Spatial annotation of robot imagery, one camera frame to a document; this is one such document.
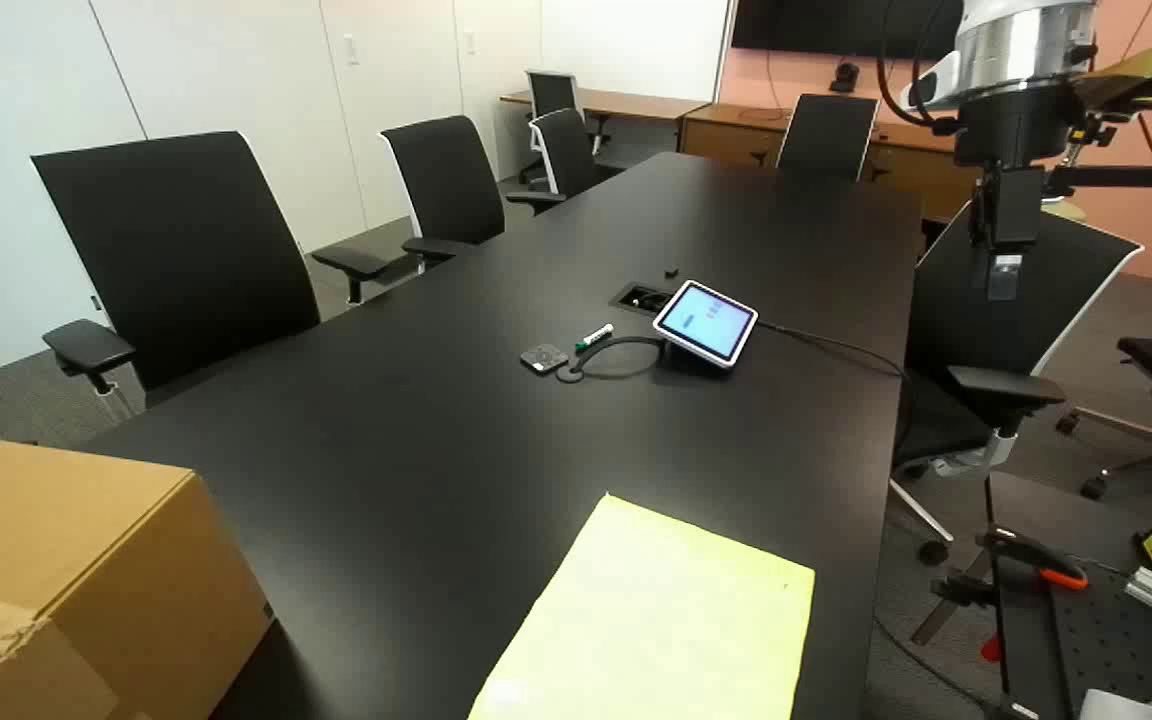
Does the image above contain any small black phone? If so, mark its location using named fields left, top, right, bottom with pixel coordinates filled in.
left=515, top=338, right=574, bottom=379

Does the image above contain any white tablet on stand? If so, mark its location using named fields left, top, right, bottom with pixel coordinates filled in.
left=647, top=275, right=762, bottom=373

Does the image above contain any black looped table cable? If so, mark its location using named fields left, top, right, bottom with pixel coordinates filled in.
left=556, top=333, right=667, bottom=388

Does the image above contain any large black office chair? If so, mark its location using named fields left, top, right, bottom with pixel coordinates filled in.
left=28, top=129, right=329, bottom=410

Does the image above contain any black horizontal stand bar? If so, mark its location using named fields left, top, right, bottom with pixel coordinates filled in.
left=1047, top=160, right=1152, bottom=206

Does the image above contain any yellowish wrist camera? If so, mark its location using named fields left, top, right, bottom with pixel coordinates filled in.
left=1076, top=41, right=1152, bottom=116

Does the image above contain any wooden cabinet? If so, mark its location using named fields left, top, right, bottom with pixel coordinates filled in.
left=676, top=101, right=979, bottom=225

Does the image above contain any black wall television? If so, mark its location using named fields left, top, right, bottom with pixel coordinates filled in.
left=727, top=0, right=967, bottom=65

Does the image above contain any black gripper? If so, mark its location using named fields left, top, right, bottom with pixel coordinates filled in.
left=953, top=82, right=1088, bottom=306

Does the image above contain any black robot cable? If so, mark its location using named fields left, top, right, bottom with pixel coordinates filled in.
left=872, top=50, right=967, bottom=140

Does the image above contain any light wooden desk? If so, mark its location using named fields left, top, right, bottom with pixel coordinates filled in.
left=495, top=82, right=710, bottom=152

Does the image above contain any black clamp orange handle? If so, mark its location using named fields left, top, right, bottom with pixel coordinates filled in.
left=933, top=523, right=1091, bottom=611

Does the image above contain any yellow towel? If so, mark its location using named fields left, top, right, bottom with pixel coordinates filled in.
left=462, top=493, right=818, bottom=720

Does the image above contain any black tripod stand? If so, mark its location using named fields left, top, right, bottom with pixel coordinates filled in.
left=975, top=473, right=1047, bottom=720

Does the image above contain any brown cardboard box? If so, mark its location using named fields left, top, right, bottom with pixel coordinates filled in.
left=0, top=429, right=276, bottom=720

